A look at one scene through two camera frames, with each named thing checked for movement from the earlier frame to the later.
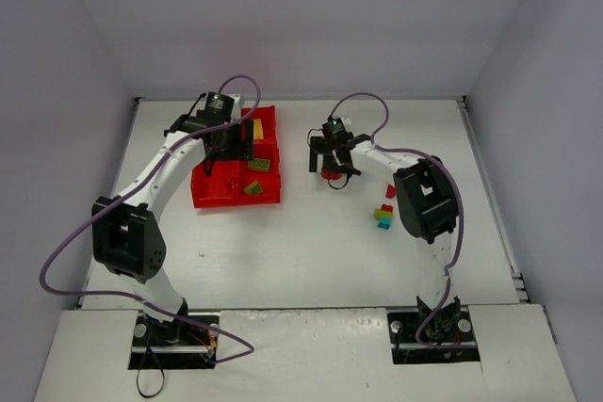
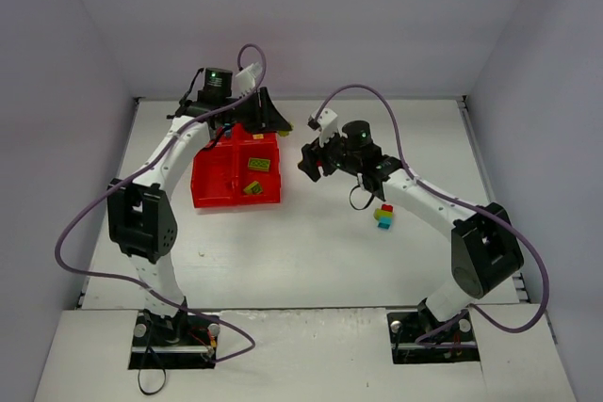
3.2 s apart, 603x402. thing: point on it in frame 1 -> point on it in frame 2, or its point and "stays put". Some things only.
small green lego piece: (254, 188) stays put
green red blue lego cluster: (383, 216) stays put
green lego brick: (259, 165) stays put
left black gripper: (231, 150) -> (256, 110)
